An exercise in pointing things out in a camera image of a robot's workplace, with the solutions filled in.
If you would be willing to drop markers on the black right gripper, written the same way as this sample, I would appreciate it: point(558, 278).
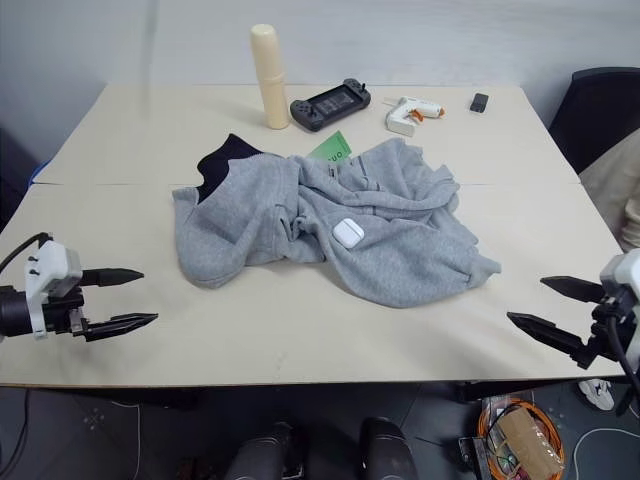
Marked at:
point(602, 340)

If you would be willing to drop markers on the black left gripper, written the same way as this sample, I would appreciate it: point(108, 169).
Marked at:
point(62, 312)

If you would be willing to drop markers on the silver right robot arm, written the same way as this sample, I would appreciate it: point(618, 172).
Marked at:
point(636, 340)

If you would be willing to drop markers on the white sneaker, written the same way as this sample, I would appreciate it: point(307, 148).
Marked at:
point(597, 392)

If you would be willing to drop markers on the brown cardboard package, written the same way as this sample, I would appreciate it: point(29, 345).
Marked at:
point(527, 442)

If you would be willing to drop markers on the grey zip-up sweater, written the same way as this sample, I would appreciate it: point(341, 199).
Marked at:
point(400, 250)

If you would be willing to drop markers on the black office chair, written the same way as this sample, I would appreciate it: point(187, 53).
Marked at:
point(597, 120)

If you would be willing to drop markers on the dark rounded shape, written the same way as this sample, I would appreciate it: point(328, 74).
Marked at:
point(265, 452)
point(387, 450)

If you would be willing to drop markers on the small black device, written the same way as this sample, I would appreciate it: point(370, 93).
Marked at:
point(479, 102)

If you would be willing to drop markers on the white earbuds case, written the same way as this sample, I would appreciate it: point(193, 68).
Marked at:
point(348, 232)

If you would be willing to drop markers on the white hot glue gun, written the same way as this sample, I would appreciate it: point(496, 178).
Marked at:
point(402, 117)

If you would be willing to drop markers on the green paper card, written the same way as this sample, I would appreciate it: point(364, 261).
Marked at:
point(334, 146)

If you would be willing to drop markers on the cream thermos bottle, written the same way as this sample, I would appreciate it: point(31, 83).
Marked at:
point(270, 75)

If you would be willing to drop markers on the black handheld game controller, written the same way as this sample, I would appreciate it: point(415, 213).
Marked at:
point(327, 106)

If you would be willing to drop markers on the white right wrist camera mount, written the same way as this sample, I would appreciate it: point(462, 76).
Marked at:
point(622, 275)

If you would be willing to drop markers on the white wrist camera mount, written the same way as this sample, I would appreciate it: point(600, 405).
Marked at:
point(50, 265)
point(622, 275)

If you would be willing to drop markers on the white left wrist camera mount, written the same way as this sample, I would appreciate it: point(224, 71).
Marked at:
point(50, 265)

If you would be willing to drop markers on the black table frame bar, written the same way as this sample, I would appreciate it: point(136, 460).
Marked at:
point(520, 390)
point(150, 399)

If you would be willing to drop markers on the black metal bracket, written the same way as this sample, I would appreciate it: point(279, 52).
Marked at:
point(475, 455)

